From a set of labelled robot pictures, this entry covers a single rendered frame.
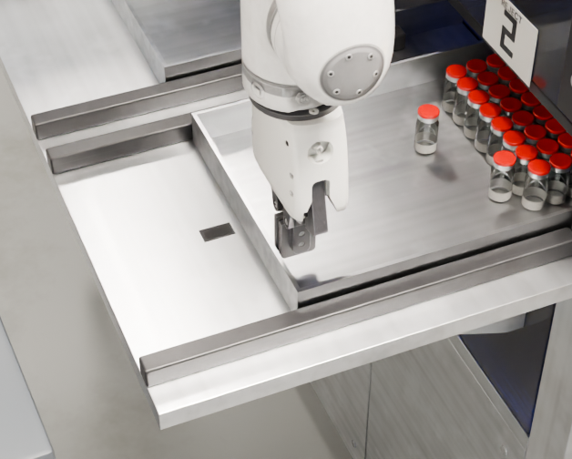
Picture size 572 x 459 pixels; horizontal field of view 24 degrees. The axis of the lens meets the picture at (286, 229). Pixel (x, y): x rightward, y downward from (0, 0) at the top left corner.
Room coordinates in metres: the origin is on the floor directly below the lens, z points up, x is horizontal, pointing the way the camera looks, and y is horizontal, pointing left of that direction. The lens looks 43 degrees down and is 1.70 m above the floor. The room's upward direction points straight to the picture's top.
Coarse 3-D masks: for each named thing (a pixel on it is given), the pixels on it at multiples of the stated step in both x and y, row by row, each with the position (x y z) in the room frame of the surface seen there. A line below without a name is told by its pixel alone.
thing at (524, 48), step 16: (496, 0) 1.01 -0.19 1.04; (496, 16) 1.00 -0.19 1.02; (496, 32) 1.00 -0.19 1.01; (528, 32) 0.96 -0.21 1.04; (496, 48) 1.00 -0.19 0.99; (512, 48) 0.98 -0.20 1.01; (528, 48) 0.95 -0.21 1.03; (512, 64) 0.97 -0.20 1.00; (528, 64) 0.95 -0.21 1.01; (528, 80) 0.95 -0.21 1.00
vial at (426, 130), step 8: (416, 120) 0.99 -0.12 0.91; (424, 120) 0.98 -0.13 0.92; (432, 120) 0.98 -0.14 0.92; (416, 128) 0.99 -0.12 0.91; (424, 128) 0.98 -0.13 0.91; (432, 128) 0.98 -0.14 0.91; (416, 136) 0.99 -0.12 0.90; (424, 136) 0.98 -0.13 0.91; (432, 136) 0.98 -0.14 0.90; (416, 144) 0.99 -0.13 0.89; (424, 144) 0.98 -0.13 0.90; (432, 144) 0.98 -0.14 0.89; (424, 152) 0.98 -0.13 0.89; (432, 152) 0.98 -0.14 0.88
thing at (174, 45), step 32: (128, 0) 1.25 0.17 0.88; (160, 0) 1.25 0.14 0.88; (192, 0) 1.25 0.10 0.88; (224, 0) 1.25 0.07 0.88; (416, 0) 1.25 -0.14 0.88; (160, 32) 1.19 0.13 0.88; (192, 32) 1.19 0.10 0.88; (224, 32) 1.19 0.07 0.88; (416, 32) 1.19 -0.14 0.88; (160, 64) 1.09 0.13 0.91; (192, 64) 1.09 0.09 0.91; (224, 64) 1.10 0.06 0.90
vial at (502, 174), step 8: (496, 152) 0.93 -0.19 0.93; (504, 152) 0.93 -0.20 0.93; (496, 160) 0.92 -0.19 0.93; (504, 160) 0.92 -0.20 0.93; (512, 160) 0.92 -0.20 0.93; (496, 168) 0.92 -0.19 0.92; (504, 168) 0.91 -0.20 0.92; (512, 168) 0.92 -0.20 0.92; (496, 176) 0.91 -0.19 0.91; (504, 176) 0.91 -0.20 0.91; (512, 176) 0.92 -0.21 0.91; (496, 184) 0.91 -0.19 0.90; (504, 184) 0.91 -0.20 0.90; (512, 184) 0.92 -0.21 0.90; (488, 192) 0.92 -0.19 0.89; (496, 192) 0.91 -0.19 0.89; (504, 192) 0.91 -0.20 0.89; (496, 200) 0.91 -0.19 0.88; (504, 200) 0.91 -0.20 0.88
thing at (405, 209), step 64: (448, 64) 1.11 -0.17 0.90; (192, 128) 1.00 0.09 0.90; (384, 128) 1.02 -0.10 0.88; (448, 128) 1.02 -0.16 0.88; (256, 192) 0.93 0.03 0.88; (384, 192) 0.93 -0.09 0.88; (448, 192) 0.93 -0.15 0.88; (512, 192) 0.93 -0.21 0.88; (320, 256) 0.84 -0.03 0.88; (384, 256) 0.84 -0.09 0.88; (448, 256) 0.82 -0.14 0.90
